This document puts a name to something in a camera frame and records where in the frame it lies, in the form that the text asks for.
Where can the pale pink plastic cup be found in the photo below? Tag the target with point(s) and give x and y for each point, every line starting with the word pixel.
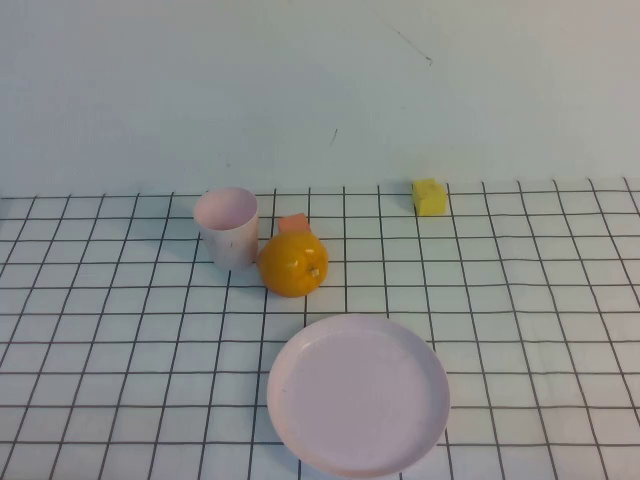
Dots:
pixel 231 240

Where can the pale pink round plate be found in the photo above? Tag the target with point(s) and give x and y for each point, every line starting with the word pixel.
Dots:
pixel 357 397

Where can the small salmon orange block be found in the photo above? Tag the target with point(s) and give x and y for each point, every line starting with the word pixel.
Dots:
pixel 293 222

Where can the orange fruit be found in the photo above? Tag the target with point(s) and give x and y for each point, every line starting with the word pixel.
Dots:
pixel 290 265

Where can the small yellow foam block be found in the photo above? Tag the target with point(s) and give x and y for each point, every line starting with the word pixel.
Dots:
pixel 430 199

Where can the white black-grid table cloth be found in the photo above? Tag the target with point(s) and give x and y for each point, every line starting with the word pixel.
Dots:
pixel 100 350

